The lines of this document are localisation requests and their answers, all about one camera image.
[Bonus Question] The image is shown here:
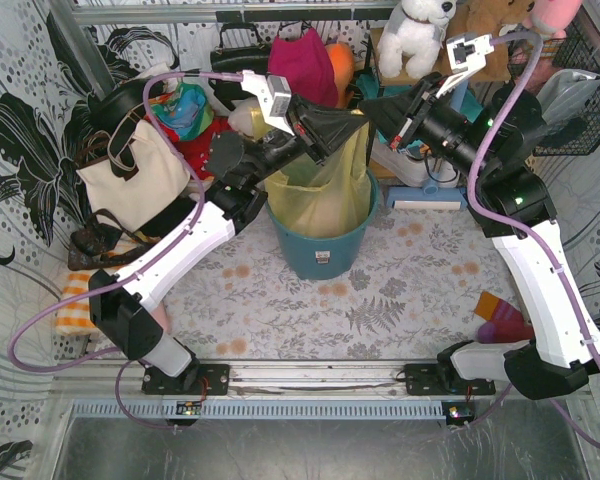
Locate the colourful print bag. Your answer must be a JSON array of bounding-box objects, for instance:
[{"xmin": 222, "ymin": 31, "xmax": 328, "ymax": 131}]
[{"xmin": 149, "ymin": 83, "xmax": 214, "ymax": 142}]

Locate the teal plastic trash bin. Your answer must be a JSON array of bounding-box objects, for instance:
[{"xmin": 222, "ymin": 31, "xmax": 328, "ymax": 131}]
[{"xmin": 265, "ymin": 169, "xmax": 379, "ymax": 280}]

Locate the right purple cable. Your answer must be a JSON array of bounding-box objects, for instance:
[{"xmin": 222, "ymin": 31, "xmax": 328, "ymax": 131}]
[{"xmin": 467, "ymin": 29, "xmax": 600, "ymax": 451}]

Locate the pink sponge block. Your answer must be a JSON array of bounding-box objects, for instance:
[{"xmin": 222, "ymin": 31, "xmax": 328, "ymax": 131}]
[{"xmin": 151, "ymin": 302, "xmax": 172, "ymax": 334}]

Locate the yellow translucent trash bag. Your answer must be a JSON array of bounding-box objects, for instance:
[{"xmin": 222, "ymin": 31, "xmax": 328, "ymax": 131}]
[{"xmin": 249, "ymin": 109, "xmax": 374, "ymax": 239}]

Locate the pink plush toy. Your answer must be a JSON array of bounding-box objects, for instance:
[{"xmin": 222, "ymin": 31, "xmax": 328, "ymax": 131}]
[{"xmin": 522, "ymin": 0, "xmax": 582, "ymax": 40}]

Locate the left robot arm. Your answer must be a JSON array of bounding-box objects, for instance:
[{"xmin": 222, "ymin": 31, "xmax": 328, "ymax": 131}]
[{"xmin": 89, "ymin": 95, "xmax": 367, "ymax": 395}]

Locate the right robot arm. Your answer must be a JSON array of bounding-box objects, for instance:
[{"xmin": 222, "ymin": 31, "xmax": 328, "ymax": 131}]
[{"xmin": 359, "ymin": 74, "xmax": 600, "ymax": 400}]

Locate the orange plush toy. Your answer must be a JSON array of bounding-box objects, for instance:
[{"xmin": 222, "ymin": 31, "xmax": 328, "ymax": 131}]
[{"xmin": 326, "ymin": 43, "xmax": 355, "ymax": 108}]

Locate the white plush dog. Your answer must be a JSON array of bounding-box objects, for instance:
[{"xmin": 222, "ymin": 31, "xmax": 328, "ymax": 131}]
[{"xmin": 377, "ymin": 0, "xmax": 456, "ymax": 80}]

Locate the purple cable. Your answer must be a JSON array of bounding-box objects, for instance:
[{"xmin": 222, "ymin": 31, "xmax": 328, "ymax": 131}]
[
  {"xmin": 7, "ymin": 69, "xmax": 246, "ymax": 431},
  {"xmin": 467, "ymin": 29, "xmax": 600, "ymax": 451}
]

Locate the brown teddy bear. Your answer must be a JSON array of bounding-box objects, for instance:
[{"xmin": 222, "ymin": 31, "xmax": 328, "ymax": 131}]
[{"xmin": 446, "ymin": 0, "xmax": 535, "ymax": 82}]

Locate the aluminium front rail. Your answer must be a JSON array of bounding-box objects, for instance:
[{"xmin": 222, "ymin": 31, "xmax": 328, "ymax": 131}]
[{"xmin": 54, "ymin": 357, "xmax": 594, "ymax": 399}]

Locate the silver foil pouch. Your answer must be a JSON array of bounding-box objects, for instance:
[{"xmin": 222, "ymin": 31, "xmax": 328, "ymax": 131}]
[{"xmin": 536, "ymin": 69, "xmax": 600, "ymax": 127}]

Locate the white plush lamb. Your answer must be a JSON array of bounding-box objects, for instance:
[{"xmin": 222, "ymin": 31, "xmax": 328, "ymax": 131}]
[{"xmin": 228, "ymin": 97, "xmax": 269, "ymax": 140}]

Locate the cream canvas tote bag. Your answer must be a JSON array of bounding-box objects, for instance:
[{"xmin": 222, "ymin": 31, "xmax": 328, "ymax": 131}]
[{"xmin": 77, "ymin": 120, "xmax": 190, "ymax": 230}]

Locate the white sneakers pair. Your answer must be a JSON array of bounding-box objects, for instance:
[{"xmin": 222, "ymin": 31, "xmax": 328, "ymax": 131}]
[{"xmin": 371, "ymin": 142, "xmax": 460, "ymax": 188}]

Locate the orange checkered towel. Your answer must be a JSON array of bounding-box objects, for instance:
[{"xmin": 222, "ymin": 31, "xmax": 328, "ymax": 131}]
[{"xmin": 55, "ymin": 271, "xmax": 98, "ymax": 336}]

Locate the teal folded cloth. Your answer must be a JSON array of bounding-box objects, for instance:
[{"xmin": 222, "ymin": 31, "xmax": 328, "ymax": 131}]
[{"xmin": 356, "ymin": 74, "xmax": 483, "ymax": 122}]

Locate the magenta cloth hat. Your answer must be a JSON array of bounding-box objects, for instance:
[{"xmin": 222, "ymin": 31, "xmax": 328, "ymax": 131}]
[{"xmin": 268, "ymin": 28, "xmax": 338, "ymax": 107}]

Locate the purple orange sock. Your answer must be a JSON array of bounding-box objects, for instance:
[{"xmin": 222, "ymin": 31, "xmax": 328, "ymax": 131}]
[{"xmin": 474, "ymin": 291, "xmax": 534, "ymax": 344}]

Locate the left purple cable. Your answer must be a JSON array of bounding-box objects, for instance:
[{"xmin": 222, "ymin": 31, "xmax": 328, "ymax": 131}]
[{"xmin": 7, "ymin": 69, "xmax": 246, "ymax": 431}]

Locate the black wire basket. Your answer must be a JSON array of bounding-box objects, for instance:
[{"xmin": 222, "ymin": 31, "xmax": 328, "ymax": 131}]
[{"xmin": 526, "ymin": 22, "xmax": 600, "ymax": 157}]

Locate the brown leather bag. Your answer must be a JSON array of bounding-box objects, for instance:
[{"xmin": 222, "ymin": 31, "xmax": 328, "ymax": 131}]
[{"xmin": 67, "ymin": 209, "xmax": 155, "ymax": 271}]

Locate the black leather handbag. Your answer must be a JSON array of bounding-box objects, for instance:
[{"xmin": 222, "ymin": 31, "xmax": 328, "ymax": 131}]
[{"xmin": 208, "ymin": 22, "xmax": 276, "ymax": 104}]

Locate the light blue floor squeegee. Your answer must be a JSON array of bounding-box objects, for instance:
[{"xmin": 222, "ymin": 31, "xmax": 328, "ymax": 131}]
[{"xmin": 384, "ymin": 82, "xmax": 469, "ymax": 211}]

